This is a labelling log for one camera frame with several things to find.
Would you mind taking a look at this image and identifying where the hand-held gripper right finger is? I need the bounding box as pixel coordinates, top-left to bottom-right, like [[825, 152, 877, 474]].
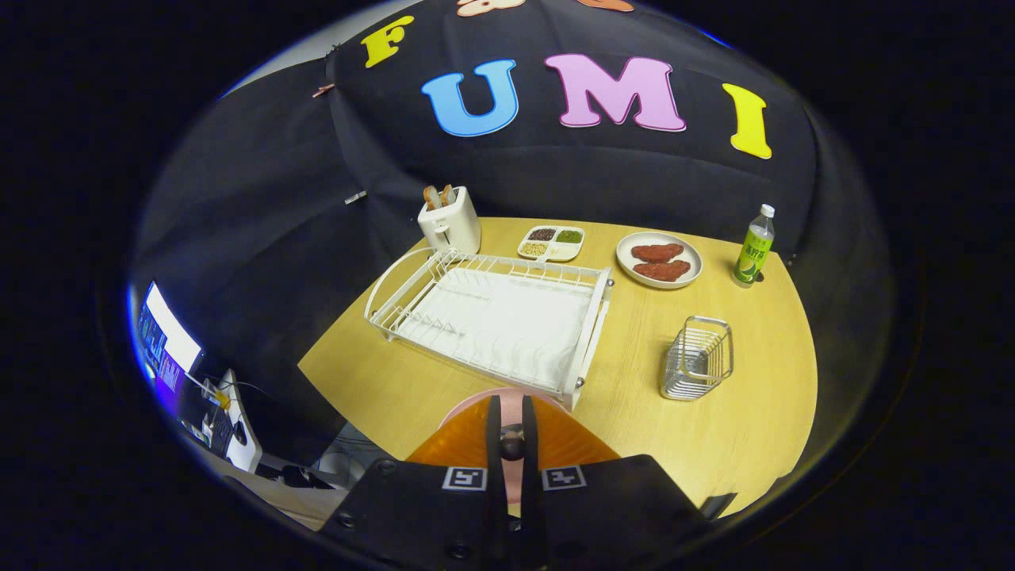
[[519, 394, 714, 571]]

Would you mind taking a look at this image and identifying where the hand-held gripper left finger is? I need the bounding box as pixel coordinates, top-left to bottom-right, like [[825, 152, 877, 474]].
[[321, 395, 508, 571]]

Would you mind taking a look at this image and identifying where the metal wire basket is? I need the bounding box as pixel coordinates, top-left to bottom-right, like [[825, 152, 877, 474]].
[[660, 316, 734, 402]]

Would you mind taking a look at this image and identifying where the pink plate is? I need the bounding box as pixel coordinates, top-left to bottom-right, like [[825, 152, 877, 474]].
[[439, 386, 573, 518]]

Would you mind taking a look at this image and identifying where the white wire dish rack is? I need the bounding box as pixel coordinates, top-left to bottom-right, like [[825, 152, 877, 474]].
[[364, 247, 614, 411]]

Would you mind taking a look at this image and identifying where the white divided bean dish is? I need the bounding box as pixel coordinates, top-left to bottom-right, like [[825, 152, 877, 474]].
[[517, 225, 586, 263]]

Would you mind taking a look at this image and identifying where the white plate with meat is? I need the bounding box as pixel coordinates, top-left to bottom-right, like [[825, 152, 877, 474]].
[[616, 231, 704, 289]]

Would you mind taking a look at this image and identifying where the white toaster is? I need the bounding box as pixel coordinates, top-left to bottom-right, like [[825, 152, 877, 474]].
[[417, 186, 482, 255]]

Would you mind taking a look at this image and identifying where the green label drink bottle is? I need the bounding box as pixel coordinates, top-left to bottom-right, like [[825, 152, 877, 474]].
[[731, 204, 776, 288]]

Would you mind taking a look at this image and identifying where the lit computer monitor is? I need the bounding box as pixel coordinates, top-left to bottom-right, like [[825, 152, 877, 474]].
[[136, 282, 203, 393]]

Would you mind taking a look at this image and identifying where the black backdrop cloth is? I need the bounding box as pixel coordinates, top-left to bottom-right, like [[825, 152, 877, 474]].
[[131, 0, 897, 445]]

